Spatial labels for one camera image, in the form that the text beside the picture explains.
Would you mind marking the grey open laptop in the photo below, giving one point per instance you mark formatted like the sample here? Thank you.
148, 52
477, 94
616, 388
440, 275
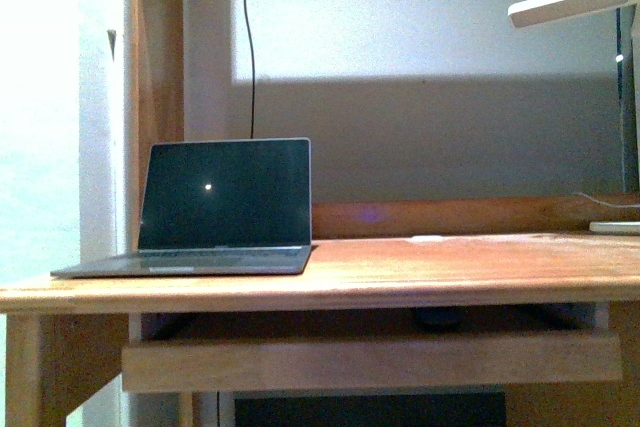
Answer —
237, 207

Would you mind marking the wooden desk with hutch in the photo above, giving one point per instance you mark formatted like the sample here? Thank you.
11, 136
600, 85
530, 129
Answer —
435, 259

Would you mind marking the wooden pull-out keyboard tray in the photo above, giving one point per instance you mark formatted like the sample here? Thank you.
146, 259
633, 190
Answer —
367, 349

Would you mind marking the white desk lamp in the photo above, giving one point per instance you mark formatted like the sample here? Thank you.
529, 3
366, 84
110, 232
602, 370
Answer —
535, 12

